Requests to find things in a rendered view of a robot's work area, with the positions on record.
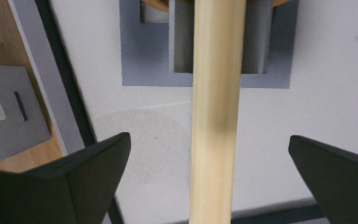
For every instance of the brown cardboard tube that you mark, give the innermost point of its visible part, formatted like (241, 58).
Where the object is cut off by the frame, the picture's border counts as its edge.
(163, 5)

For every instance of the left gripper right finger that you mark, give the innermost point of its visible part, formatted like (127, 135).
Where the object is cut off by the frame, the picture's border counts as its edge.
(331, 175)

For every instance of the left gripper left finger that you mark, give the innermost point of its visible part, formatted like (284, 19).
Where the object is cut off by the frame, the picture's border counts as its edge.
(75, 189)

